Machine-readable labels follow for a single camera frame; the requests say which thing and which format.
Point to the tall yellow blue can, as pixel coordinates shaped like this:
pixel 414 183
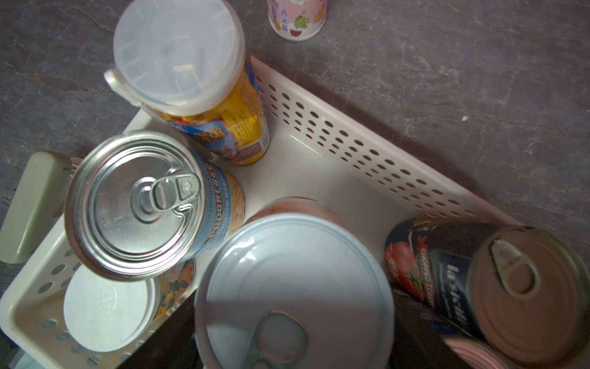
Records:
pixel 186 64

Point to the small pink white can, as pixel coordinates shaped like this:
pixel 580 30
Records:
pixel 297 20

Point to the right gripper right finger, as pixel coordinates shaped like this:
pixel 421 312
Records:
pixel 415 344

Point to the olive pencil case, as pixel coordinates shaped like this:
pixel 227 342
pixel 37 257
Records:
pixel 38 203

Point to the dark can brown lid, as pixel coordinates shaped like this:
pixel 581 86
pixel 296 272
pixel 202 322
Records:
pixel 518 288

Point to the white plastic basket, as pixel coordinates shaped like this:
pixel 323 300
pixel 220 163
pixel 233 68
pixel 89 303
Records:
pixel 315 151

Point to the blue can pink lid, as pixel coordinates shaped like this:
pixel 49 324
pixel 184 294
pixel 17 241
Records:
pixel 142 202
pixel 476 355

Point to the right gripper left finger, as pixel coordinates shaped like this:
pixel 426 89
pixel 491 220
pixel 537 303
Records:
pixel 173 345

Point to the yellow can white lid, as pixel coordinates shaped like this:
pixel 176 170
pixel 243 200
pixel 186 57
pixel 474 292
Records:
pixel 104 315

